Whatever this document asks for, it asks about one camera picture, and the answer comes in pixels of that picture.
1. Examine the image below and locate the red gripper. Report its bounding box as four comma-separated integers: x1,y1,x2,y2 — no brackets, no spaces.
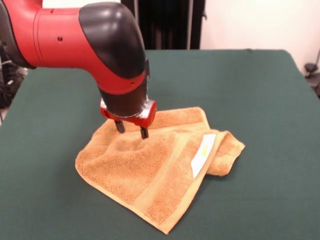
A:
99,98,158,140

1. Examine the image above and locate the tan terry towel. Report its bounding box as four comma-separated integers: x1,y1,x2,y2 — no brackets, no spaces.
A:
74,106,246,235

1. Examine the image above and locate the tall black metal rack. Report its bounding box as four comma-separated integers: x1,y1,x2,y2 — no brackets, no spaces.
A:
121,0,208,51

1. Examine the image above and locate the black cable tangle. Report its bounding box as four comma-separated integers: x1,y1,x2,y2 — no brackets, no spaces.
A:
0,42,30,110

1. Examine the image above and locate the dark green table cloth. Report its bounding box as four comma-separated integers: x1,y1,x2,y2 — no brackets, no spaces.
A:
0,49,320,240

